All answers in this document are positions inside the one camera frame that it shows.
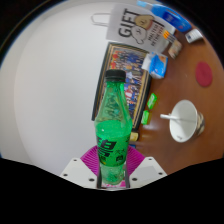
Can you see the green plastic drink bottle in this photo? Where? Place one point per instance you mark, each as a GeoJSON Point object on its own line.
{"type": "Point", "coordinates": [111, 133]}

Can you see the white remote control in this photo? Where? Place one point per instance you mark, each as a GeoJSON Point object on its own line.
{"type": "Point", "coordinates": [194, 35]}

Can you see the small patterned snack bag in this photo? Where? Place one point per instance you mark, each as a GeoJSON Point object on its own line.
{"type": "Point", "coordinates": [175, 50]}

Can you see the framed group picture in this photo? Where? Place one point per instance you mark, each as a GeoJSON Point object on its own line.
{"type": "Point", "coordinates": [133, 63]}

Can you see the white paper cup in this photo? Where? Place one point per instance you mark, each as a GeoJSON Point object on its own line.
{"type": "Point", "coordinates": [183, 128]}

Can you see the white spoon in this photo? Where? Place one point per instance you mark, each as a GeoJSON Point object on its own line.
{"type": "Point", "coordinates": [168, 117]}

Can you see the dark bottle with yellow label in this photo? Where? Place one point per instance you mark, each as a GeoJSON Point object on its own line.
{"type": "Point", "coordinates": [133, 136]}

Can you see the colourful puzzle cube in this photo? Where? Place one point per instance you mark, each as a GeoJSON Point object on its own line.
{"type": "Point", "coordinates": [169, 36]}

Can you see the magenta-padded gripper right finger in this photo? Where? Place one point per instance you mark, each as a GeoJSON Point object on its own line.
{"type": "Point", "coordinates": [148, 170]}

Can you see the white paper gift bag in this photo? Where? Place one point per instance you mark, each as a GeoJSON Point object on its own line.
{"type": "Point", "coordinates": [133, 26]}

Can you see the flat round red coaster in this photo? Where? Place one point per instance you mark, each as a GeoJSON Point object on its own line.
{"type": "Point", "coordinates": [203, 74]}

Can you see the blue tissue pack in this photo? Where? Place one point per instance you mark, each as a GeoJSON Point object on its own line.
{"type": "Point", "coordinates": [156, 65]}

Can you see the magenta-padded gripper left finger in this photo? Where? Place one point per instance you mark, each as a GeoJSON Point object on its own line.
{"type": "Point", "coordinates": [76, 170]}

